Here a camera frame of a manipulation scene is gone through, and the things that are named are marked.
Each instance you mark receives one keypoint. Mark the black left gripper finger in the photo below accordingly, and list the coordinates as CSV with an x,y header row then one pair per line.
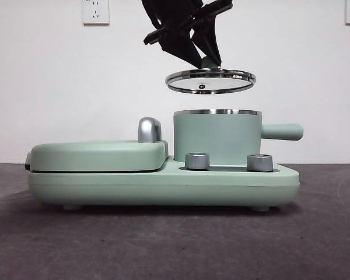
x,y
182,48
210,38

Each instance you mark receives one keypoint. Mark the glass lid with mint knob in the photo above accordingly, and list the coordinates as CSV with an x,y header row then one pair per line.
x,y
210,83

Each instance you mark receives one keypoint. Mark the silver control knob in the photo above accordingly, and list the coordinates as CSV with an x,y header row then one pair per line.
x,y
259,162
196,161

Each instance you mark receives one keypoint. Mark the mint green griddle cover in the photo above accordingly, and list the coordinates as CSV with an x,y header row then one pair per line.
x,y
93,154

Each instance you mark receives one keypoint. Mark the mint green cooker base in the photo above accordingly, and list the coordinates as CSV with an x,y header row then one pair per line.
x,y
163,189

